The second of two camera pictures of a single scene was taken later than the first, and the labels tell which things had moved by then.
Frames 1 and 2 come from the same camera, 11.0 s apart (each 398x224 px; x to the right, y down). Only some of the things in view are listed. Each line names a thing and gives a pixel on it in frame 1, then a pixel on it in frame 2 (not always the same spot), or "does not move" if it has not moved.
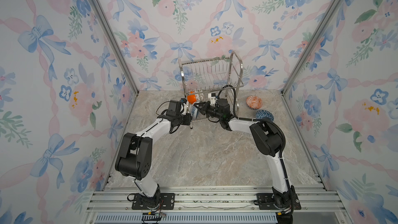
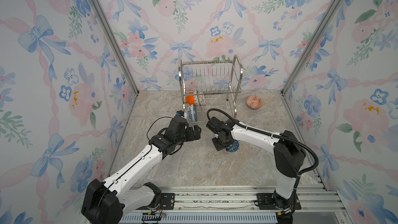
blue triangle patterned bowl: x=263 y=113 to x=233 y=147
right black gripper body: x=212 y=113 to x=219 y=145
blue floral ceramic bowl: x=194 y=111 does not move
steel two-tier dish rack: x=204 y=75 does not move
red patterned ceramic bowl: x=254 y=102 does not move
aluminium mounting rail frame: x=214 y=205 does not move
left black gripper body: x=183 y=120 to x=188 y=136
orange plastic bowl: x=192 y=98 does not move
